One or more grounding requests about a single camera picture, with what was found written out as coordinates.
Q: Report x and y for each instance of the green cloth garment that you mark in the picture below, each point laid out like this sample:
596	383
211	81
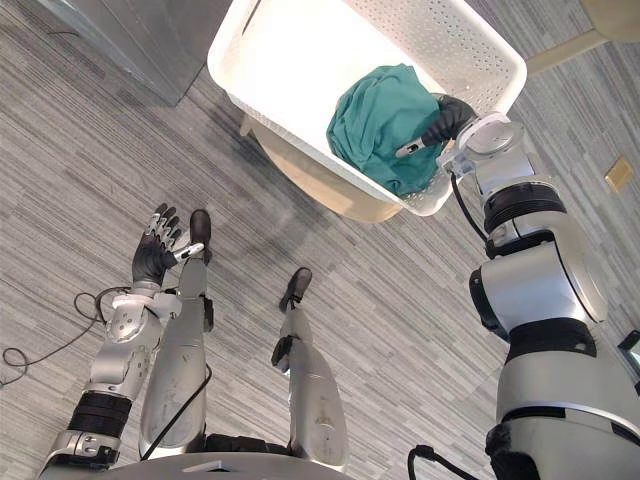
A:
385	120

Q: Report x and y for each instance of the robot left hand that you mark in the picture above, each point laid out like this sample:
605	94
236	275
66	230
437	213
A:
150	260

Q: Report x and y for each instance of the white perforated laundry basket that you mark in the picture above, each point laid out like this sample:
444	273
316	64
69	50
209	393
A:
280	65

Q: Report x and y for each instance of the robot right foot dark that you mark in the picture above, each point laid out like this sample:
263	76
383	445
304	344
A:
297	287

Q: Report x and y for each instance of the robot right leg silver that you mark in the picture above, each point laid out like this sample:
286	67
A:
312	385

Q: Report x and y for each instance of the robot torso dark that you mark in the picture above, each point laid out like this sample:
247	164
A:
235	457

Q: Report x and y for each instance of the robot right arm silver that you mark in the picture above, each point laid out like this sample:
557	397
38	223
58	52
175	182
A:
545	300

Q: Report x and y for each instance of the beige wooden furniture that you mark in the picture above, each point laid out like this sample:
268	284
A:
575	45

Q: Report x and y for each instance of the beige wooden stool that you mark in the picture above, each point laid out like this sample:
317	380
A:
320	185

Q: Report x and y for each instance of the robot leg silver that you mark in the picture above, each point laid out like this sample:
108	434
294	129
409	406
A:
312	385
180	360

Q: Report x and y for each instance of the black device with screen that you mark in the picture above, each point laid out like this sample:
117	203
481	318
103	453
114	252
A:
631	352

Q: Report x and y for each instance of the brass floor socket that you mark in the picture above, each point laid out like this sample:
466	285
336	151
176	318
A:
618	173

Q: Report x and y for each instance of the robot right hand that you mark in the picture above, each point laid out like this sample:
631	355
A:
452	117

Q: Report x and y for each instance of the robot left leg silver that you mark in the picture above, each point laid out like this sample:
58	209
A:
180	360

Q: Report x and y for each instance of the robot left foot dark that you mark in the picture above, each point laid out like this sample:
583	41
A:
201	230

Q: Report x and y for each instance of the robot left arm silver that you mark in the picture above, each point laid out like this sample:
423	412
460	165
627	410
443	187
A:
120	345

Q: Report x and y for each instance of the robot foot dark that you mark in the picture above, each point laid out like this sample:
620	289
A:
201	230
297	287

